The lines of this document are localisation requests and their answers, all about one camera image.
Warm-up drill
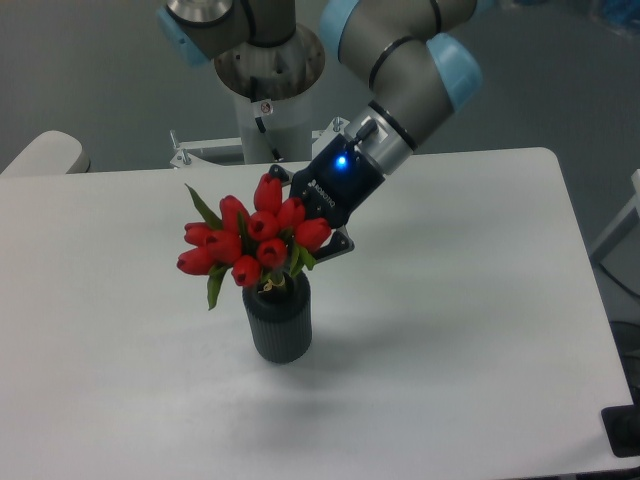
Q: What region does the black device at table edge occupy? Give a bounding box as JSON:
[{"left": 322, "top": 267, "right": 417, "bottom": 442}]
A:
[{"left": 601, "top": 405, "right": 639, "bottom": 458}]

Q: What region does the white metal base frame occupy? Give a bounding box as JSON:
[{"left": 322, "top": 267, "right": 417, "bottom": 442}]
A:
[{"left": 168, "top": 116, "right": 352, "bottom": 169}]

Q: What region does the black pedestal cable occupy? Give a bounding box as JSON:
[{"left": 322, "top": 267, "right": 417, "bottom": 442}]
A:
[{"left": 253, "top": 115, "right": 285, "bottom": 163}]

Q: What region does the white furniture leg right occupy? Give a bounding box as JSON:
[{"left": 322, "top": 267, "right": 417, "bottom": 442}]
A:
[{"left": 589, "top": 170, "right": 639, "bottom": 264}]

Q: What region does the red tulip bouquet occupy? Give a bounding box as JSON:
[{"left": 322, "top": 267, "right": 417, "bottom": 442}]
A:
[{"left": 177, "top": 173, "right": 332, "bottom": 309}]

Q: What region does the dark grey ribbed vase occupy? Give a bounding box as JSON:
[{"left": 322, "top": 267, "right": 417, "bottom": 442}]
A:
[{"left": 242, "top": 273, "right": 312, "bottom": 364}]

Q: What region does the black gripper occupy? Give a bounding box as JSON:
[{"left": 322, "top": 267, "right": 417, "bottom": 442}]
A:
[{"left": 267, "top": 134, "right": 384, "bottom": 262}]

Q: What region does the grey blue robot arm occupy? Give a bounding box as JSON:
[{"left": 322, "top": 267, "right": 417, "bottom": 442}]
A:
[{"left": 157, "top": 1, "right": 487, "bottom": 261}]

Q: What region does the blue object top right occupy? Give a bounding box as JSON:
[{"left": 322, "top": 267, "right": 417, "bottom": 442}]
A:
[{"left": 590, "top": 0, "right": 639, "bottom": 35}]

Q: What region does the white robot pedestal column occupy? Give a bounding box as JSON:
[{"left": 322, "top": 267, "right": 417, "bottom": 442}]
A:
[{"left": 213, "top": 24, "right": 325, "bottom": 164}]

